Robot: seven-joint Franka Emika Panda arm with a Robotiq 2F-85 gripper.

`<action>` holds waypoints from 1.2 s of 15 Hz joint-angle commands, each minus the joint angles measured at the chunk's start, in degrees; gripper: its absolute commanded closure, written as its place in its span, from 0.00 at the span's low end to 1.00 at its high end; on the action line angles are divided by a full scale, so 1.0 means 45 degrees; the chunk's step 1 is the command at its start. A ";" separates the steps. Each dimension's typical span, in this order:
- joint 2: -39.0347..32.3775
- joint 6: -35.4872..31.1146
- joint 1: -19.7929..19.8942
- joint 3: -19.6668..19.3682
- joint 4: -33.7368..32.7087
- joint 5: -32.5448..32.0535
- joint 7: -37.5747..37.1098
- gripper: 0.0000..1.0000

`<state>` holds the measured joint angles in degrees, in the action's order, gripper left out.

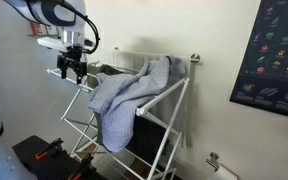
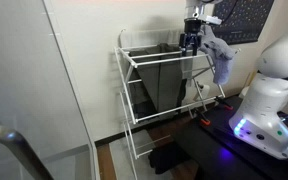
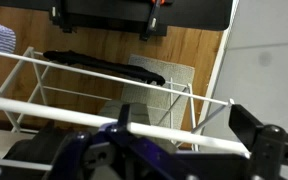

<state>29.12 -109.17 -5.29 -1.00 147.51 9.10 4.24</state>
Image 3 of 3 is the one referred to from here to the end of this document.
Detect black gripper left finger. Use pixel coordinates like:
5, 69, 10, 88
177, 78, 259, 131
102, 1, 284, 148
50, 103, 198, 180

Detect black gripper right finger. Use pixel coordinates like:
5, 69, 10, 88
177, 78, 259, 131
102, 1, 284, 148
228, 104, 288, 180

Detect black cloth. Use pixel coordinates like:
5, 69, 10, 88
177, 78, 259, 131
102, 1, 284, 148
42, 49, 167, 87

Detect grey towel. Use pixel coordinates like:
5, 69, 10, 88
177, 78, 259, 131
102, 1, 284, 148
120, 54, 196, 148

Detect black flat panel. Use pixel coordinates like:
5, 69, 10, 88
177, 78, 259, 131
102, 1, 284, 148
0, 0, 234, 37

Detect white wire drying rack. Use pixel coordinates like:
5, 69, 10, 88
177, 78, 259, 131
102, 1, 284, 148
0, 46, 252, 173

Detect black clamp with orange handle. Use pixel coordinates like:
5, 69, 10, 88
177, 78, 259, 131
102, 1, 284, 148
139, 0, 168, 42

